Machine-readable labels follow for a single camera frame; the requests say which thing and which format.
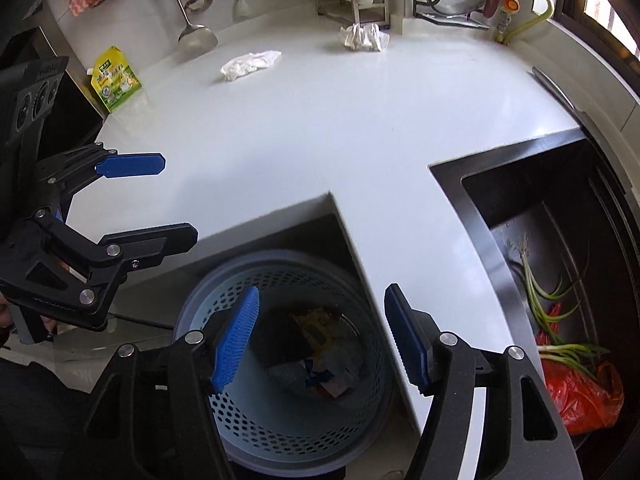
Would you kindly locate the white paper ball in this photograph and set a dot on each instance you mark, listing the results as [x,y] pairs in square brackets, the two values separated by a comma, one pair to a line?
[364,37]

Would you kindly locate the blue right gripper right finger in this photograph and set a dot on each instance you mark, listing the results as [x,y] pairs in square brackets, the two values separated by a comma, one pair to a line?
[413,335]

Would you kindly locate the pink paper box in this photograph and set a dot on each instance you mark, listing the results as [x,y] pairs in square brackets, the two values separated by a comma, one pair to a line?
[339,375]

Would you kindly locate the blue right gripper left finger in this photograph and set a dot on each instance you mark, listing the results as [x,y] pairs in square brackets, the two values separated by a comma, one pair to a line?
[233,337]

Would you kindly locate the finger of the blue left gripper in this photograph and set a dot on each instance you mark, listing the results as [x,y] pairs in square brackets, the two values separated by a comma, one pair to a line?
[131,165]
[148,247]

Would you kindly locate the red plastic bag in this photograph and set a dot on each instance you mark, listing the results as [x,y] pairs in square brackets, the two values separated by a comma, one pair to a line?
[585,405]

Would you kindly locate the green scallions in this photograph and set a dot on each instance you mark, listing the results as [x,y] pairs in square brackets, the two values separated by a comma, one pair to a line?
[546,309]

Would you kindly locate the yellow plastic lid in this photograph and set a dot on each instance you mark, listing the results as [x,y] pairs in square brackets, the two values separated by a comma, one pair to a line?
[319,328]

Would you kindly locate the dark grey rag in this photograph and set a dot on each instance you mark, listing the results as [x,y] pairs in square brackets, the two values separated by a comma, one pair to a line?
[285,354]

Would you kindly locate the yellow seasoning pouch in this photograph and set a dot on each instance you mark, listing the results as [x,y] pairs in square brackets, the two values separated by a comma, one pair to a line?
[113,79]

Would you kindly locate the steel spatula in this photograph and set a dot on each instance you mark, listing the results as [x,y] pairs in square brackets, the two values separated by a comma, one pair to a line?
[195,39]

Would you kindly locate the black kitchen sink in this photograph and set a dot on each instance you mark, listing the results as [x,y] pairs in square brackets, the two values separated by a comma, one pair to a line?
[557,204]

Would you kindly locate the white tissue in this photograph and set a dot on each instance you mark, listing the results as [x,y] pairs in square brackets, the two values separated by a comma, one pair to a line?
[249,63]

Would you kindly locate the blue perforated trash bin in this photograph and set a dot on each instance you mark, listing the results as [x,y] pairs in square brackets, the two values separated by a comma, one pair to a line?
[286,432]

